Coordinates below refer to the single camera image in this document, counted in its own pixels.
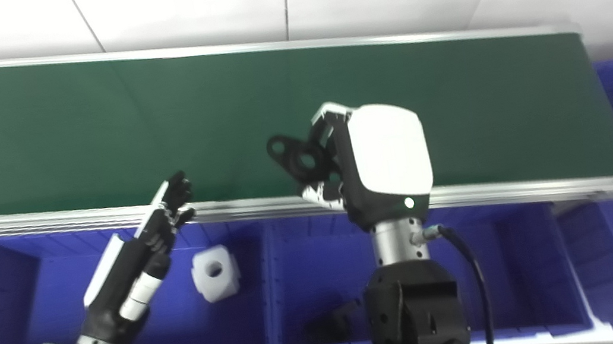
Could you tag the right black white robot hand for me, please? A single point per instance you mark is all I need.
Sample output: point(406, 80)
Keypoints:
point(388, 154)

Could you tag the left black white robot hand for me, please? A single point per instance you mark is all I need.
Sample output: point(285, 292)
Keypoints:
point(129, 275)

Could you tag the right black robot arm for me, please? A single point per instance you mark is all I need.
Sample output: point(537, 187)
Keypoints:
point(415, 306)

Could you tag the white cube part with hole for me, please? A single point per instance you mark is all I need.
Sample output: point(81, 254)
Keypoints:
point(217, 286)

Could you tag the green conveyor belt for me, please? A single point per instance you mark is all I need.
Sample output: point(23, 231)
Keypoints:
point(96, 129)
point(49, 219)

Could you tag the black flange part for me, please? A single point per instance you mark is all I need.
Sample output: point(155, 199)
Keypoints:
point(292, 156)
point(334, 324)

